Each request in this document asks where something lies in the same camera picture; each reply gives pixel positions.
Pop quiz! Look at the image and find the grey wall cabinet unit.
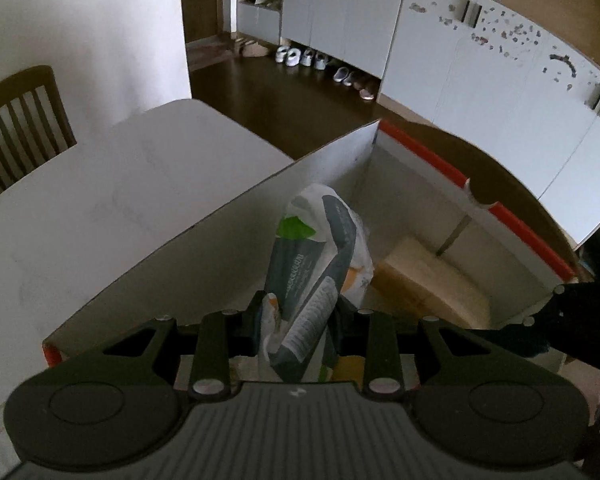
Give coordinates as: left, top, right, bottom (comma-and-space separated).
235, 0, 600, 251

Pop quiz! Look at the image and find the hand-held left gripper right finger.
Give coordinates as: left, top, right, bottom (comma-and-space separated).
337, 305, 506, 396

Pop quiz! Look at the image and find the tan block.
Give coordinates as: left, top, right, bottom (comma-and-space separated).
370, 236, 491, 331

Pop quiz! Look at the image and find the grey white tissue pack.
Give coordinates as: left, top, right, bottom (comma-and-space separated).
260, 183, 376, 386

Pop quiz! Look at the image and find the row of shoes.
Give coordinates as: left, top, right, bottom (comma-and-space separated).
235, 37, 379, 102

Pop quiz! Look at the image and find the red cardboard box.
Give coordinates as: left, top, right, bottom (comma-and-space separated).
42, 119, 578, 396

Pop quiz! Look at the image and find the wooden slat-back chair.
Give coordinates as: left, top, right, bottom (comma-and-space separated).
0, 65, 77, 203

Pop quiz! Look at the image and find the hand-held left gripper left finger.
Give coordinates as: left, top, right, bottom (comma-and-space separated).
104, 292, 265, 401

